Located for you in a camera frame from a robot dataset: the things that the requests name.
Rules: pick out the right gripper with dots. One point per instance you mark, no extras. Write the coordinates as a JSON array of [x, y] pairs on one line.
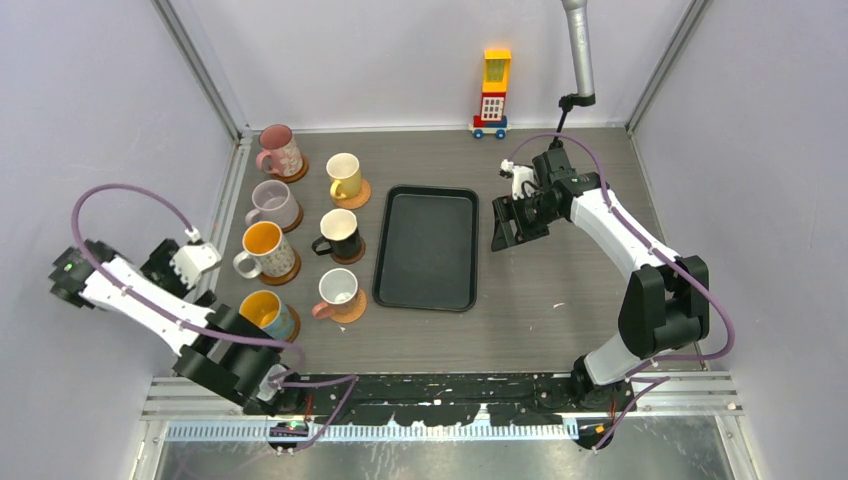
[[506, 209]]

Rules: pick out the colourful toy block tower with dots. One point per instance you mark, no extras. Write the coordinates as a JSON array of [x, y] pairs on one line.
[[491, 118]]

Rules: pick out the black white-inside mug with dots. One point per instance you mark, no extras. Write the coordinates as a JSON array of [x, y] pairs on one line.
[[339, 234]]

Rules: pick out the brown wooden saucer near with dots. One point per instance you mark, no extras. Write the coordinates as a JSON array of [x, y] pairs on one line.
[[295, 322]]

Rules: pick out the white floral orange-inside mug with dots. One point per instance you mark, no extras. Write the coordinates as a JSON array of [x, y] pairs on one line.
[[264, 246]]

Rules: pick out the blue orange-inside mug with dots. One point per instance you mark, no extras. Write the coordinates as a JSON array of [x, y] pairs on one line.
[[267, 311]]

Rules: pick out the black plastic tray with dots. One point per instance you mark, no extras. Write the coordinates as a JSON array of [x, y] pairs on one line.
[[428, 249]]

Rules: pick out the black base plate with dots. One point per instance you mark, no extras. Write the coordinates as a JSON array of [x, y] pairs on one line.
[[509, 399]]

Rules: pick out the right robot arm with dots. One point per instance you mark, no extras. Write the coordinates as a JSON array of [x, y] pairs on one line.
[[661, 310]]

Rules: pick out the salmon pink mug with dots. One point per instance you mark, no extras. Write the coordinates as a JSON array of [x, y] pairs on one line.
[[338, 289]]

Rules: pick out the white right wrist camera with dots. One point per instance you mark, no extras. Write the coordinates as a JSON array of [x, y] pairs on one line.
[[522, 177]]

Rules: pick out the yellow mug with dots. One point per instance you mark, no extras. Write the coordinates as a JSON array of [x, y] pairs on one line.
[[345, 173]]

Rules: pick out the dark walnut round coaster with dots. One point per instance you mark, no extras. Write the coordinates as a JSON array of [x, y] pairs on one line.
[[352, 259]]

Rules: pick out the woven rattan coaster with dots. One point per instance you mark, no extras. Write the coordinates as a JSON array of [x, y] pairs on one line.
[[356, 201], [354, 311]]

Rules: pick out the black tripod stand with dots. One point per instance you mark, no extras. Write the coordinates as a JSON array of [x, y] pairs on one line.
[[568, 102]]

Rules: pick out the lilac ribbed mug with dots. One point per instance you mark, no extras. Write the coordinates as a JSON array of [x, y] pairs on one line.
[[267, 199]]

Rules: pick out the brown wooden saucer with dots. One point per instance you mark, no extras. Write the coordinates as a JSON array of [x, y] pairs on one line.
[[289, 268], [297, 176], [289, 218], [295, 322]]

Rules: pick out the grey metal pole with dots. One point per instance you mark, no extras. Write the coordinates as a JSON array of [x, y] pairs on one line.
[[578, 27]]

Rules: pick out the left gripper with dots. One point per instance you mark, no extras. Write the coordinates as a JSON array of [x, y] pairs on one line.
[[160, 261]]

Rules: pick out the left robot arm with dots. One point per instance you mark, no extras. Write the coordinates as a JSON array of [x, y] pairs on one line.
[[215, 346]]

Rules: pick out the dusty pink mug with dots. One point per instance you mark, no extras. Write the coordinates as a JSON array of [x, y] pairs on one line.
[[280, 154]]

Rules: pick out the brown wooden saucer far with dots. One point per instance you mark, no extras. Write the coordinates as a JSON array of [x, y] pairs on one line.
[[297, 176]]

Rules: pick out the aluminium rail frame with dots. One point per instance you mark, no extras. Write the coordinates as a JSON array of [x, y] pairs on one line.
[[190, 415]]

